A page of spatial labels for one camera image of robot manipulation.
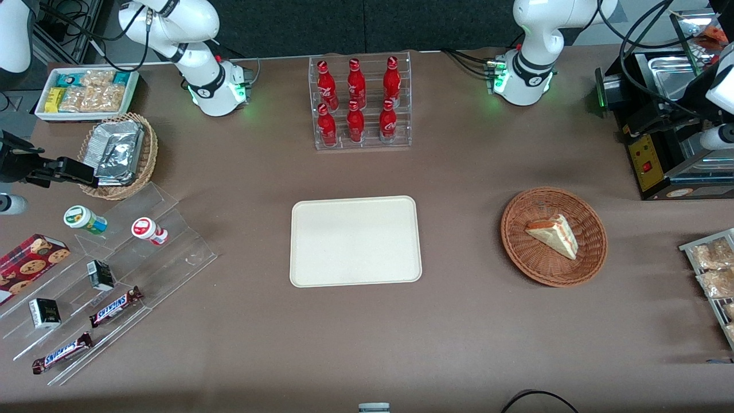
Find clear acrylic bottle rack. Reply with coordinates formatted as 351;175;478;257
309;51;413;151

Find clear bag of nuts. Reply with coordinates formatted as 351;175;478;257
690;237;734;271
696;268;734;299

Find triangle sandwich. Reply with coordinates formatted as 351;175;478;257
525;213;579;260

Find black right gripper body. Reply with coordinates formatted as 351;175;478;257
0;131;56;186

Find black table cable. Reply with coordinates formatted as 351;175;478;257
501;389;581;413

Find red cookie box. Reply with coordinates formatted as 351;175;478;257
0;233;72;307

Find red lid yogurt cup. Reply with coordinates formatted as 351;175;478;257
131;217;169;247

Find red cola bottle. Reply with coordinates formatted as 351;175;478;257
382;56;403;108
347;58;368;110
317;60;338;111
346;100;366;144
378;99;399;143
317;103;338;147

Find grey wire snack tray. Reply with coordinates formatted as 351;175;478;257
679;228;734;351

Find green lid yogurt cup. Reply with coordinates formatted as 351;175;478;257
64;205;108;236

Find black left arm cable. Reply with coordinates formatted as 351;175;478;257
596;0;715;115

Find light wicker basket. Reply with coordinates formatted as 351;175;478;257
77;112;159;201

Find red orange warmer food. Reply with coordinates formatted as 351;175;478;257
696;25;728;51

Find cream plastic tray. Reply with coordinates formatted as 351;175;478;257
290;196;423;288

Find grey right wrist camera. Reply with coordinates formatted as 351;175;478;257
0;194;28;216

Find brown snickers bar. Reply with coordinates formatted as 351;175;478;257
32;332;94;376
89;286;145;329

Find black food warmer cabinet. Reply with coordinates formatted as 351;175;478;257
595;9;734;201

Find clear bag of crackers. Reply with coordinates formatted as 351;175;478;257
58;85;127;113
80;69;116;88

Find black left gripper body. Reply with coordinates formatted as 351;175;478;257
664;75;719;130

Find clear acrylic stepped stand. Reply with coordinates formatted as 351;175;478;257
0;182;219;387

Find white rectangular snack tray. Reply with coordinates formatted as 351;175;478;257
34;66;140;123

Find brown wicker basket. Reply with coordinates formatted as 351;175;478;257
501;187;608;287

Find small black carton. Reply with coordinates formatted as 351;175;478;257
86;260;116;292
29;298;62;330

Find silver foil packet stack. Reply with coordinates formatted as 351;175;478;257
93;119;145;186

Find black base cable bundle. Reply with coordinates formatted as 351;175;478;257
440;48;501;79

